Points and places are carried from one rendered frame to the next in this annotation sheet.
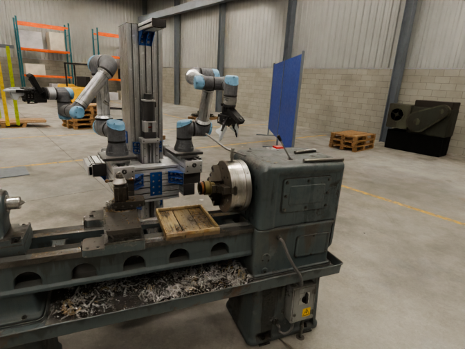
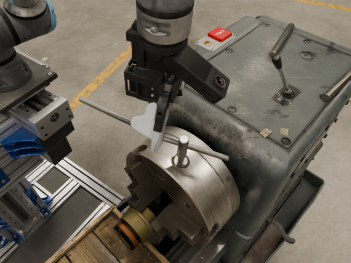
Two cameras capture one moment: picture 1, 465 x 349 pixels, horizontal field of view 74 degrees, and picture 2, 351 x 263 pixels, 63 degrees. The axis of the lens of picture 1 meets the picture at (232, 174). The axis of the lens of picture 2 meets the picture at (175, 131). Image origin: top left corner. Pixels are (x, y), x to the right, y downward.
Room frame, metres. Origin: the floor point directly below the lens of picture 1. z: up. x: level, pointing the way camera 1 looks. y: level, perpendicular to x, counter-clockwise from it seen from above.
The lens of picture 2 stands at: (1.43, 0.17, 1.78)
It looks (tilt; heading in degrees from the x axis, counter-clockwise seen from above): 50 degrees down; 337
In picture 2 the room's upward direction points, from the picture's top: straight up
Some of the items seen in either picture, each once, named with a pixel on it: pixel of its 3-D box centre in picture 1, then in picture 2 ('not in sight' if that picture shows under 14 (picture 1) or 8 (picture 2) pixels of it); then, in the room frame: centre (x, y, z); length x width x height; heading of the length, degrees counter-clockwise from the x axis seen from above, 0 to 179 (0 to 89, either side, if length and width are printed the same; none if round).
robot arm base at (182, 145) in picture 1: (184, 143); (2, 66); (2.35, 0.39, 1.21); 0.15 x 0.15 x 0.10
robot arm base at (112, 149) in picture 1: (117, 147); not in sight; (2.09, 0.81, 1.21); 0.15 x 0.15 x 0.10
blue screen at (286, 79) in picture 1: (280, 104); not in sight; (8.55, -1.19, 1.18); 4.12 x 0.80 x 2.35; 2
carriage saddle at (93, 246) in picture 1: (112, 226); not in sight; (1.52, 0.63, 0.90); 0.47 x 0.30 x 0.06; 23
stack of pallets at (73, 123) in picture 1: (86, 115); not in sight; (10.22, 4.91, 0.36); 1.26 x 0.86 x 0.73; 142
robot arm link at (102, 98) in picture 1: (102, 97); not in sight; (2.17, 0.92, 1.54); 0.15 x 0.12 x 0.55; 54
